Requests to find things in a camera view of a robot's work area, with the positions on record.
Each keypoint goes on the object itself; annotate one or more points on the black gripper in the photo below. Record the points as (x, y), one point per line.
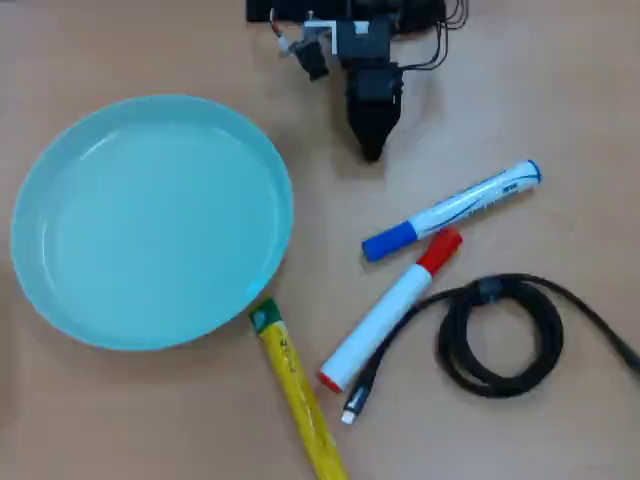
(377, 87)

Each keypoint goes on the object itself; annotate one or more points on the blue capped white marker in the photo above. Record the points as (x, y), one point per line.
(465, 205)

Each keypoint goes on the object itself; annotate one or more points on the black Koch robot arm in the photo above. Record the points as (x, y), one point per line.
(365, 45)

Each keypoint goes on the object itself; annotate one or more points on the red capped white marker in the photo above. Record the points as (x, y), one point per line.
(380, 320)

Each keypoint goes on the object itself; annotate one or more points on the light blue plate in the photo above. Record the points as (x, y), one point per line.
(150, 225)

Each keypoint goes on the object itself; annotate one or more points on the yellow stick packet green end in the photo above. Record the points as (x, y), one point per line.
(295, 380)

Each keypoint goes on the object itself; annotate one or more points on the small gripper camera board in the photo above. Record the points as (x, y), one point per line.
(312, 57)

